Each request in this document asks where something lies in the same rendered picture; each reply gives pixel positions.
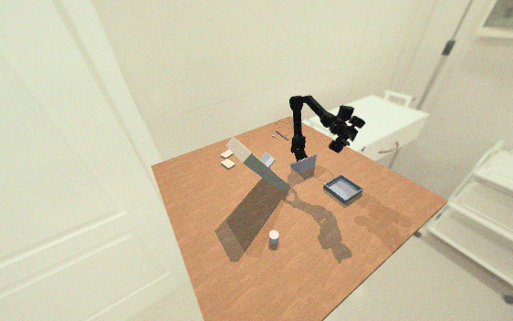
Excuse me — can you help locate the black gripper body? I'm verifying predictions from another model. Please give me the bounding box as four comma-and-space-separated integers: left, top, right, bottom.
329, 116, 365, 153

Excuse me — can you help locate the cream rectangular block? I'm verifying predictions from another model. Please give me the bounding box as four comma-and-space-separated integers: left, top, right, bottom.
221, 159, 236, 169
221, 150, 234, 159

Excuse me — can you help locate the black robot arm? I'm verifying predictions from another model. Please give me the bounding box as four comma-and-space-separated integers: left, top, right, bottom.
289, 95, 354, 161

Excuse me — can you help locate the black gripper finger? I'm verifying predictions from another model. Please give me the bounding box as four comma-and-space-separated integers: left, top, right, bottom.
344, 126, 358, 142
335, 137, 350, 147

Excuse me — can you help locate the white cylinder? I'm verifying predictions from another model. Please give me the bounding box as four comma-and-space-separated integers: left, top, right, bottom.
269, 230, 279, 243

